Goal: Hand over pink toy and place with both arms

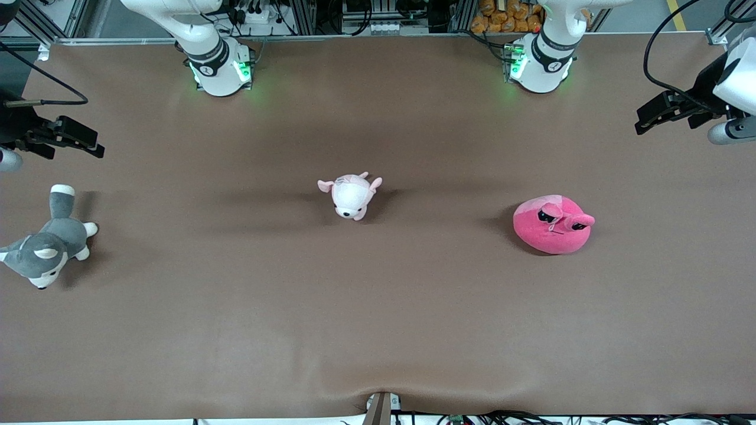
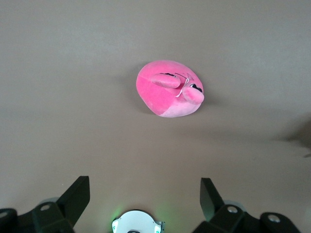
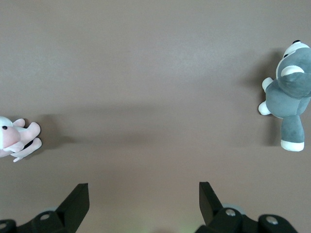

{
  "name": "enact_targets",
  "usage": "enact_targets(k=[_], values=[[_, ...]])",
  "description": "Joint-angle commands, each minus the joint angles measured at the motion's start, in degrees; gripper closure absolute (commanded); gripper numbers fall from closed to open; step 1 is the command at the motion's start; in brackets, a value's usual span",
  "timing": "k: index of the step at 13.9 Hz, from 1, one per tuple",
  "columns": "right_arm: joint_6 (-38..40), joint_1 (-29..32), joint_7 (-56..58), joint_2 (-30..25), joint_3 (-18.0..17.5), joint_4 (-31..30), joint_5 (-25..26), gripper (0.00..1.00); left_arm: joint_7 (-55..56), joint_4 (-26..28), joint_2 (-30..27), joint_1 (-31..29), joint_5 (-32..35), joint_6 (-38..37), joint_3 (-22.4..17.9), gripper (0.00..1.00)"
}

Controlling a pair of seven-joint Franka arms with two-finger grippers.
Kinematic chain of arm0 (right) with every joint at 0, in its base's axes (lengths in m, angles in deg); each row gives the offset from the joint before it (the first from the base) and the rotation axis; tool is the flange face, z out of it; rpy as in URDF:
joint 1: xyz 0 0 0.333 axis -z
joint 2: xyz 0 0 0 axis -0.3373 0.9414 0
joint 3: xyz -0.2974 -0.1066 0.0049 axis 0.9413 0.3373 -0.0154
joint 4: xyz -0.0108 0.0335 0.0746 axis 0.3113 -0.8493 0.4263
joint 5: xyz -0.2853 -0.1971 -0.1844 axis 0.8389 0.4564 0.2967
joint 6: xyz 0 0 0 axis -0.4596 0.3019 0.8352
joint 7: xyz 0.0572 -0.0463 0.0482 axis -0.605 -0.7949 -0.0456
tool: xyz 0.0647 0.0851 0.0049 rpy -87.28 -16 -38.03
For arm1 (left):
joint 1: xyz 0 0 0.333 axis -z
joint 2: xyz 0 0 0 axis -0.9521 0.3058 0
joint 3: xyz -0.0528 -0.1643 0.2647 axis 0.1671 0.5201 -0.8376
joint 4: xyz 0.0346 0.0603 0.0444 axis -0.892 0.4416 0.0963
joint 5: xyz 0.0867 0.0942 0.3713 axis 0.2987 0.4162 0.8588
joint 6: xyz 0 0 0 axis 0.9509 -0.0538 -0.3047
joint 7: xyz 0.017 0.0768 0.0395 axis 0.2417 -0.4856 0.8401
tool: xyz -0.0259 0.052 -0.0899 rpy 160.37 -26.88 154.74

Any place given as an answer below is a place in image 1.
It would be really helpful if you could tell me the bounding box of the hot pink round plush toy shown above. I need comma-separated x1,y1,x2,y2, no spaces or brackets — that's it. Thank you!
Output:
512,194,596,256

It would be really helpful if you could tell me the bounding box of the grey white husky plush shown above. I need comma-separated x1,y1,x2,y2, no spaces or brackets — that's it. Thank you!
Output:
0,184,99,290

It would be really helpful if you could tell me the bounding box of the orange packaged snacks pile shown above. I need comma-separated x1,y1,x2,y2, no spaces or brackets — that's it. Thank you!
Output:
470,0,545,34

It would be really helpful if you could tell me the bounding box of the white power strip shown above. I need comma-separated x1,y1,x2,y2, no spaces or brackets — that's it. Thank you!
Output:
235,7,279,25

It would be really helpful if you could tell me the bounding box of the pale pink white plush dog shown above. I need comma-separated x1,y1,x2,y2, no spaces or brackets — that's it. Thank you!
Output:
317,172,383,221

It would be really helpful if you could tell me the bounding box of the brown table mat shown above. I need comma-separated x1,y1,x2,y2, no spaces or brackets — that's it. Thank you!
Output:
0,32,756,423

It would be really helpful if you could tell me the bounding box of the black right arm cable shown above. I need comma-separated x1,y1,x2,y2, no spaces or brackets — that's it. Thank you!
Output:
0,41,90,108

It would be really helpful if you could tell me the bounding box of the black cable bundle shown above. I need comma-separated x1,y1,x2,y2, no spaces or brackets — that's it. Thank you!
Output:
437,410,756,425

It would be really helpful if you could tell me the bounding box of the brown metal clamp bracket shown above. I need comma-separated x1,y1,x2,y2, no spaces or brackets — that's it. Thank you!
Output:
361,391,403,425

